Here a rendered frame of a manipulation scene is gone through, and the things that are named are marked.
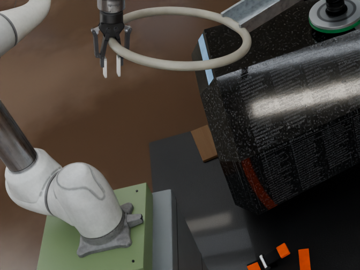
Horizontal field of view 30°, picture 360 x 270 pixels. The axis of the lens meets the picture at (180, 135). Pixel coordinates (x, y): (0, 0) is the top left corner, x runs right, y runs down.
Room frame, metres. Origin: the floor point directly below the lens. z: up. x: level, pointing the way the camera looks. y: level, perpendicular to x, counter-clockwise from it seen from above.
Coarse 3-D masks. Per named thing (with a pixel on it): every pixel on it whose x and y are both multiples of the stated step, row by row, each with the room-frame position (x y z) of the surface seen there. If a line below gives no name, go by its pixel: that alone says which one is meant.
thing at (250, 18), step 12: (252, 0) 2.05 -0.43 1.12; (264, 0) 2.06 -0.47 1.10; (276, 0) 2.03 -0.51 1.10; (288, 0) 1.97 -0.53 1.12; (300, 0) 1.98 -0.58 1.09; (228, 12) 2.01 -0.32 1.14; (240, 12) 2.03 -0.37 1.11; (252, 12) 2.01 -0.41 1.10; (264, 12) 1.93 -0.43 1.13; (276, 12) 1.95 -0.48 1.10; (240, 24) 1.91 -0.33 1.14; (252, 24) 1.92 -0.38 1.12
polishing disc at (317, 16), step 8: (320, 0) 2.20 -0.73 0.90; (344, 0) 2.14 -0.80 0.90; (352, 0) 2.12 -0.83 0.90; (312, 8) 2.17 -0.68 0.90; (320, 8) 2.15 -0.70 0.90; (352, 8) 2.07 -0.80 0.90; (312, 16) 2.12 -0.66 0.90; (320, 16) 2.10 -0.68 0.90; (328, 16) 2.08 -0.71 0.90; (344, 16) 2.05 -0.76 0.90; (352, 16) 2.03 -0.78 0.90; (320, 24) 2.06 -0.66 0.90; (328, 24) 2.04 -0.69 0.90; (336, 24) 2.02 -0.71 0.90; (344, 24) 2.00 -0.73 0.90; (352, 24) 2.00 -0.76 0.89
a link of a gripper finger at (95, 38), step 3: (93, 30) 1.88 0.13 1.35; (93, 33) 1.88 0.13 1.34; (93, 36) 1.89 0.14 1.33; (96, 36) 1.88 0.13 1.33; (93, 39) 1.89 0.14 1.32; (96, 39) 1.88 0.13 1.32; (93, 42) 1.90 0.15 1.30; (96, 42) 1.88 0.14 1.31; (96, 45) 1.88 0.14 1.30; (96, 48) 1.87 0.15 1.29; (96, 51) 1.87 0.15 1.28; (96, 54) 1.87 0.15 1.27; (96, 57) 1.87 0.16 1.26
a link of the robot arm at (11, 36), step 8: (0, 16) 1.58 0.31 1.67; (0, 24) 1.55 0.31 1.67; (8, 24) 1.56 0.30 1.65; (0, 32) 1.53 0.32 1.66; (8, 32) 1.55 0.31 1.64; (0, 40) 1.52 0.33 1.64; (8, 40) 1.54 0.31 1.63; (0, 48) 1.51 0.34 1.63; (8, 48) 1.54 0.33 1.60; (0, 56) 1.53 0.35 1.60
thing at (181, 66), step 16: (128, 16) 2.07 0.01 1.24; (144, 16) 2.10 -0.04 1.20; (192, 16) 2.09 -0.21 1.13; (208, 16) 2.05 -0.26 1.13; (240, 32) 1.89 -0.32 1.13; (112, 48) 1.83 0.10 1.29; (240, 48) 1.74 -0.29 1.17; (144, 64) 1.71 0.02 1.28; (160, 64) 1.69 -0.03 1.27; (176, 64) 1.67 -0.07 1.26; (192, 64) 1.66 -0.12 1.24; (208, 64) 1.66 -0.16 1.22; (224, 64) 1.67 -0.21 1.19
